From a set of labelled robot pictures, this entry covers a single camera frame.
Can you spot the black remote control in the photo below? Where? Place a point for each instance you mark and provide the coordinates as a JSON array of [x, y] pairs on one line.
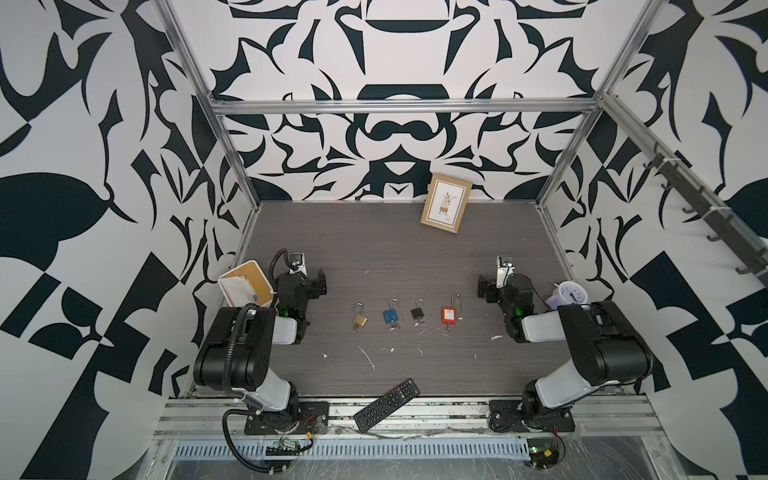
[[386, 405]]

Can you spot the brass padlock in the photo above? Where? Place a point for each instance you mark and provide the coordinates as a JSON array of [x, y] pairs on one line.
[[360, 319]]

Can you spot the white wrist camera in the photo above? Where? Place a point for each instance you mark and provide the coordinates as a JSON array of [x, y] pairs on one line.
[[297, 264], [504, 270]]

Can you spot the wooden picture frame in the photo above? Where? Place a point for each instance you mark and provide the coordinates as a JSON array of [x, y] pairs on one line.
[[446, 203]]

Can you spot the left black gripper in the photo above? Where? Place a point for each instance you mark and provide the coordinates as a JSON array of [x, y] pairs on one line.
[[315, 285]]

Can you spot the white cable duct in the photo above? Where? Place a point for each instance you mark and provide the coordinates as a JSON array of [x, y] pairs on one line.
[[514, 449]]

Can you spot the blue padlock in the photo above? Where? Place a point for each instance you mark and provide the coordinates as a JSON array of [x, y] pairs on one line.
[[391, 316]]

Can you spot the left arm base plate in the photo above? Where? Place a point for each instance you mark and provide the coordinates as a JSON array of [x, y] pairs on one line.
[[298, 418]]

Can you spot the right green circuit board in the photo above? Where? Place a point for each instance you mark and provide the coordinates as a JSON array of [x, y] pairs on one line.
[[543, 456]]

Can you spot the wall coat hook rail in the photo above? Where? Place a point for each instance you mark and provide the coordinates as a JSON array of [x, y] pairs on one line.
[[702, 203]]

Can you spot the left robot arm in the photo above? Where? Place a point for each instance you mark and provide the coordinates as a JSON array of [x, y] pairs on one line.
[[235, 356]]

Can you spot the white tissue box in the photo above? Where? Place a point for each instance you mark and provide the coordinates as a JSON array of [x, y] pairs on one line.
[[247, 283]]

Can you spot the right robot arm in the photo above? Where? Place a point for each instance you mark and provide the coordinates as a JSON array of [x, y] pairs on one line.
[[605, 349]]

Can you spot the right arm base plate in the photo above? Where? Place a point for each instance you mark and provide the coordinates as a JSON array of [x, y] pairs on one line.
[[519, 417]]

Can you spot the small black padlock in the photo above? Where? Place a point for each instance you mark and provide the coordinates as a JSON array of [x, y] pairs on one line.
[[418, 314]]

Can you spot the green circuit board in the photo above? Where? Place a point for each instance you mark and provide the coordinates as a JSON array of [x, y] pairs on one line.
[[289, 448], [543, 456]]

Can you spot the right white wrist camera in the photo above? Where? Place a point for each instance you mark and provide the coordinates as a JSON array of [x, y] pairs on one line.
[[504, 270]]

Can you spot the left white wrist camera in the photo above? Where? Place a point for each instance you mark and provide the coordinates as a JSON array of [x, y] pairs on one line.
[[297, 264]]

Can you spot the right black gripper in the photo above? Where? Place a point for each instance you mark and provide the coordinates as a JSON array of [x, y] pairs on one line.
[[489, 288]]

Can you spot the left green circuit board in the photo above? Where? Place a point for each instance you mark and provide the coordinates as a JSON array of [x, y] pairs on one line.
[[289, 448]]

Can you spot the red padlock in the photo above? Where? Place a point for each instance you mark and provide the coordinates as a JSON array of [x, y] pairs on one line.
[[451, 314]]

